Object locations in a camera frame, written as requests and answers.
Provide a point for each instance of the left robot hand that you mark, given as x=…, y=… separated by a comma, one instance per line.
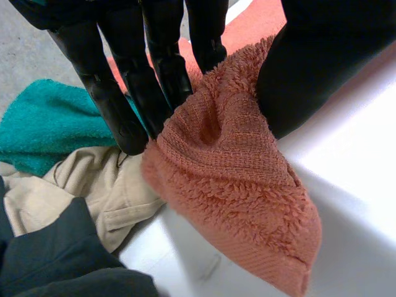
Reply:
x=312, y=62

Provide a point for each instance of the coral towel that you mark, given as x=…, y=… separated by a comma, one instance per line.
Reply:
x=222, y=173

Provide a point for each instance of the beige shorts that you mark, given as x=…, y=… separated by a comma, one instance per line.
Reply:
x=92, y=191

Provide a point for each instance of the teal towel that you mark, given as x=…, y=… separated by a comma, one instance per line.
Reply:
x=52, y=123

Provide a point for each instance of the dark blue cloth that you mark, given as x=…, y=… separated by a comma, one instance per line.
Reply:
x=62, y=256

